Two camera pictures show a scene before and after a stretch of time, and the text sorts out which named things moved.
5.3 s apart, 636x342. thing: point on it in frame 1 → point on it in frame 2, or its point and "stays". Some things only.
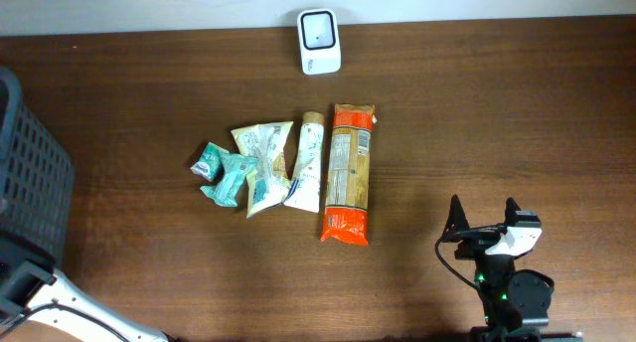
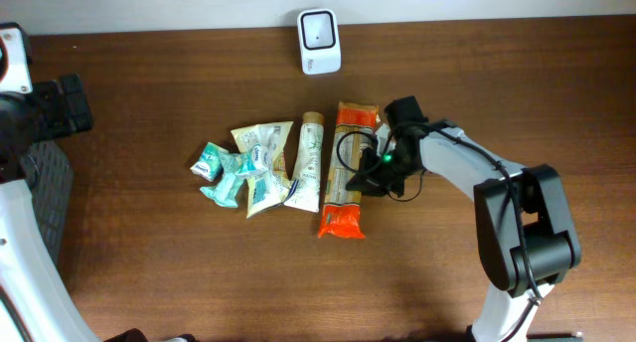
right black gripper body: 474,247 → 386,174
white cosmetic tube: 306,188 stays
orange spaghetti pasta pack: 348,183 stays
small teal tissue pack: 211,162 stays
